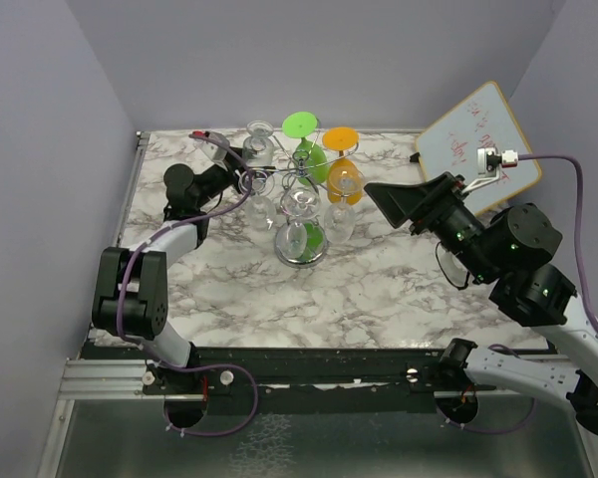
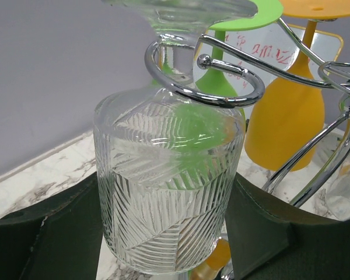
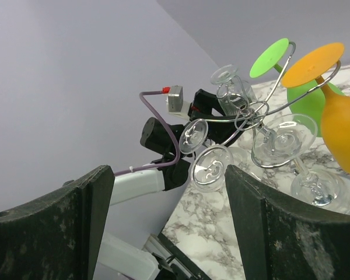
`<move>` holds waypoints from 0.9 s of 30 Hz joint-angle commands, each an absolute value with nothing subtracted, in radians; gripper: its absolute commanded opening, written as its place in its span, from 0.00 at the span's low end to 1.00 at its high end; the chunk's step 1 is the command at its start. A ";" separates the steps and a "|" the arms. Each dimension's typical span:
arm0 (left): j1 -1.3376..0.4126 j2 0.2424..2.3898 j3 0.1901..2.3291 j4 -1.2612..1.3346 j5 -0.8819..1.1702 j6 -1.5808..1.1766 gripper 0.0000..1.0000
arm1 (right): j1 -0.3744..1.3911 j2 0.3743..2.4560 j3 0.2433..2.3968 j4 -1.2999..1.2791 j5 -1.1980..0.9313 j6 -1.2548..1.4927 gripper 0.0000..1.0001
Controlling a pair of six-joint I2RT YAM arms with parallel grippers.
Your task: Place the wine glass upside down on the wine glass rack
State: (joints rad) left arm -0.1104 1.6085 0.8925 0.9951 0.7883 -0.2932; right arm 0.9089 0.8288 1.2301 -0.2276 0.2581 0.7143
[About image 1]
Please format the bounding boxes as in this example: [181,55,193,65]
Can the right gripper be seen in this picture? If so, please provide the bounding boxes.
[364,169,500,282]

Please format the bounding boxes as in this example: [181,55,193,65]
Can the orange plastic wine glass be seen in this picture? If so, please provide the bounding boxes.
[323,126,363,206]

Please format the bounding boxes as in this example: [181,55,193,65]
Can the clear wine glass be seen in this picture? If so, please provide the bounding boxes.
[275,187,321,260]
[242,119,275,168]
[240,169,276,231]
[323,202,356,244]

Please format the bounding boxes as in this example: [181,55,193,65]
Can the green plastic wine glass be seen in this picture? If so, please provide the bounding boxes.
[282,112,329,185]

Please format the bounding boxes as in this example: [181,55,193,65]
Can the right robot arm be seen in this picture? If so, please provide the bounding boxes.
[364,172,598,436]

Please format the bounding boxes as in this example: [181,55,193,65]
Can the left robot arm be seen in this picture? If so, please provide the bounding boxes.
[92,155,246,393]

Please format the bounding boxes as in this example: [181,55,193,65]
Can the chrome wine glass rack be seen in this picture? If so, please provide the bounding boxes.
[243,116,360,269]

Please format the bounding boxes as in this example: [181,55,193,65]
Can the whiteboard with yellow frame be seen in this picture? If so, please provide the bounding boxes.
[415,81,542,215]

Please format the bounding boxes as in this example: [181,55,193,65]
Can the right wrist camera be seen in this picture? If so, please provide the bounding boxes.
[461,147,519,196]

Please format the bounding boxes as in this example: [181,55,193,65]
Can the black front table rail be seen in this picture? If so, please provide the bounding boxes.
[79,346,484,417]

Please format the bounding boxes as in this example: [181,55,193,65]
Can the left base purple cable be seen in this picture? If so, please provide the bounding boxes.
[162,362,260,439]

